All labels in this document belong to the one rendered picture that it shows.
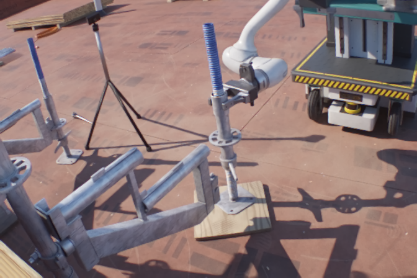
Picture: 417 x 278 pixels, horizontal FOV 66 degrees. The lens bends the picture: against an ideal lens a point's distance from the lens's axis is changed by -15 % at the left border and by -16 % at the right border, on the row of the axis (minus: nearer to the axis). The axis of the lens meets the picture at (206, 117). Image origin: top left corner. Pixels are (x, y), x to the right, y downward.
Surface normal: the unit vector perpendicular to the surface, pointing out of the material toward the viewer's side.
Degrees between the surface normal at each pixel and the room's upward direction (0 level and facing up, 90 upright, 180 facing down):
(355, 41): 90
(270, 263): 0
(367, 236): 0
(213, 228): 0
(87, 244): 90
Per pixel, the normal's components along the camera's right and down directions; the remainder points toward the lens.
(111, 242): 0.84, 0.15
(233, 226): -0.15, -0.87
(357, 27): -0.56, 0.47
